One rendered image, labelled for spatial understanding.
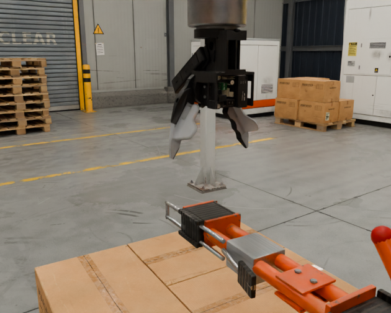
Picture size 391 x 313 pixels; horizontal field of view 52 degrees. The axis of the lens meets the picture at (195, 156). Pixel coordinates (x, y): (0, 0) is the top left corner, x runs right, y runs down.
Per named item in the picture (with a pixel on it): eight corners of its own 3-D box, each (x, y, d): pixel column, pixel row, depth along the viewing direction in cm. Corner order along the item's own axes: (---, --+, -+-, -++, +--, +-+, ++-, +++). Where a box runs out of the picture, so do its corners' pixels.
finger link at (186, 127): (172, 156, 58) (203, 102, 59) (154, 148, 63) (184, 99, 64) (187, 166, 60) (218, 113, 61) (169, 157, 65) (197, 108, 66)
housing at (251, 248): (285, 274, 62) (287, 248, 60) (251, 287, 58) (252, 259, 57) (256, 255, 67) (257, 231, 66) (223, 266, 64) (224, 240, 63)
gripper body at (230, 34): (213, 113, 58) (215, 27, 55) (184, 107, 65) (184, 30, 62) (254, 110, 62) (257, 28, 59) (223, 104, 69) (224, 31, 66)
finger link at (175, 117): (167, 118, 61) (197, 71, 62) (163, 117, 63) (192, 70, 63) (189, 134, 64) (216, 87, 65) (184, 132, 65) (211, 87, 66)
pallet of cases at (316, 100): (355, 126, 785) (359, 79, 763) (322, 131, 727) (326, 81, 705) (305, 118, 880) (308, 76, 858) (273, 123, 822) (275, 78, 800)
